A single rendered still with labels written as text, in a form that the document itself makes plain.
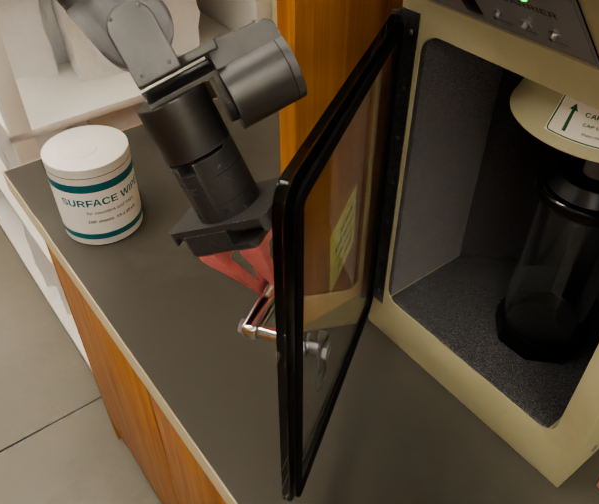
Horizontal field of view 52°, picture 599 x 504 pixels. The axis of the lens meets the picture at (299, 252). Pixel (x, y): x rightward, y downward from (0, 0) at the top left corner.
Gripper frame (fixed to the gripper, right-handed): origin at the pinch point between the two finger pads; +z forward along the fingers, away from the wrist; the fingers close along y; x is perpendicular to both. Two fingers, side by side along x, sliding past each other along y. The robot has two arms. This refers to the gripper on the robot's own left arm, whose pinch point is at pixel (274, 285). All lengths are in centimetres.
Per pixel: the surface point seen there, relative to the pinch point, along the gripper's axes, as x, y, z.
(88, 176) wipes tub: -22.9, 40.5, -6.8
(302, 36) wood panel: -17.5, -3.6, -16.5
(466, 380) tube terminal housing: -13.4, -8.1, 27.5
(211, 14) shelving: -119, 72, -9
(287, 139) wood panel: -17.9, 3.2, -6.5
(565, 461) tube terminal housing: -6.1, -18.8, 32.4
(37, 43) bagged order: -71, 87, -24
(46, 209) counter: -28, 60, -1
